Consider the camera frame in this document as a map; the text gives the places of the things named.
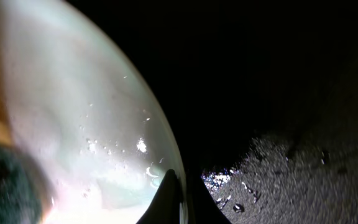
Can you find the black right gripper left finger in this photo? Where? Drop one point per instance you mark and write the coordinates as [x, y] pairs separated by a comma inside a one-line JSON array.
[[165, 206]]

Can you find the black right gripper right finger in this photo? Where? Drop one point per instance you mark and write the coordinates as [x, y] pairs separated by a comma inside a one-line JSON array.
[[201, 206]]

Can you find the round black tray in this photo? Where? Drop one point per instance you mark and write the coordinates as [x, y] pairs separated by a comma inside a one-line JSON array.
[[262, 97]]

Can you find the light blue plate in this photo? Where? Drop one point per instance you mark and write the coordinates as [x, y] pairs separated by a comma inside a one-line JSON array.
[[81, 119]]

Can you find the green yellow sponge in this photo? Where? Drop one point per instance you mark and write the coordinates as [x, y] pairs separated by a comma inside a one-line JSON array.
[[19, 201]]

